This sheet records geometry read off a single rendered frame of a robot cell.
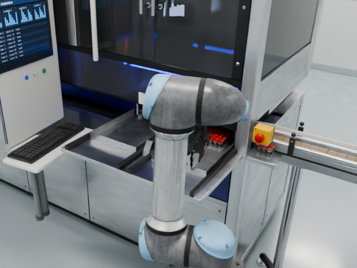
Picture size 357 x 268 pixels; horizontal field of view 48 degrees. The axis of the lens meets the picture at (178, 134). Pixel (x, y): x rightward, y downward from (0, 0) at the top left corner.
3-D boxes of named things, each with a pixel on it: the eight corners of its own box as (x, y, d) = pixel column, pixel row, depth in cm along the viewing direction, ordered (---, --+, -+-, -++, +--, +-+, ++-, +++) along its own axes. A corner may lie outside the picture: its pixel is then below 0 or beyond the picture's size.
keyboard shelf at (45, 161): (52, 123, 219) (52, 118, 218) (95, 133, 210) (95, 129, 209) (-12, 160, 182) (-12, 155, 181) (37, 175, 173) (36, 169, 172)
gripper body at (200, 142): (210, 145, 158) (212, 118, 152) (200, 154, 151) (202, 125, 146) (193, 141, 161) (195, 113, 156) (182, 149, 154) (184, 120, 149)
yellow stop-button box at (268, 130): (257, 135, 175) (260, 120, 172) (273, 140, 172) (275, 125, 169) (251, 142, 169) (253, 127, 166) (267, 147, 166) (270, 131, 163)
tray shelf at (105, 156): (126, 115, 213) (126, 111, 212) (248, 151, 182) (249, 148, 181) (60, 151, 175) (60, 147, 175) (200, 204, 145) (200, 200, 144)
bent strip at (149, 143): (146, 151, 175) (147, 139, 172) (152, 153, 173) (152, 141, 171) (127, 165, 164) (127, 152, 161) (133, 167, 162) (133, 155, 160)
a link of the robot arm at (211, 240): (230, 286, 108) (236, 249, 102) (182, 277, 110) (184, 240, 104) (234, 255, 119) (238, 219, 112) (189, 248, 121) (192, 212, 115)
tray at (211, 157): (189, 130, 195) (189, 124, 193) (238, 144, 183) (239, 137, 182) (151, 159, 168) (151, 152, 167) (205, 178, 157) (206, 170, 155)
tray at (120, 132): (134, 114, 210) (134, 108, 208) (176, 126, 198) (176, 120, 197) (90, 138, 183) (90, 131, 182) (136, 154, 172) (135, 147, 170)
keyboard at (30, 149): (62, 123, 213) (62, 119, 212) (84, 129, 208) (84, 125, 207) (7, 157, 180) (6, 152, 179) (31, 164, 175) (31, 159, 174)
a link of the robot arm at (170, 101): (187, 277, 109) (203, 83, 90) (134, 268, 111) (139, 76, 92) (194, 251, 120) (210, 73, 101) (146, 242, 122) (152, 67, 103)
